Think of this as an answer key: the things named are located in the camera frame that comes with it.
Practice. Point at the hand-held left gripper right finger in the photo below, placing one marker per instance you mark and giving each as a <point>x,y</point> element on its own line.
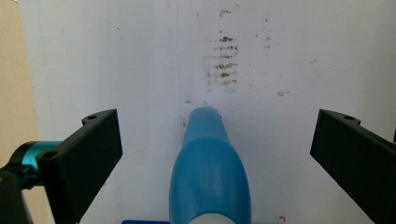
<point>355,158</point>

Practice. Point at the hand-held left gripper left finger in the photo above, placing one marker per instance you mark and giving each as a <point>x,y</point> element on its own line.
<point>82,155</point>

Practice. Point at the blue plastic bottle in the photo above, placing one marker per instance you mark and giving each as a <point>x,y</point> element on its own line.
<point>209,177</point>

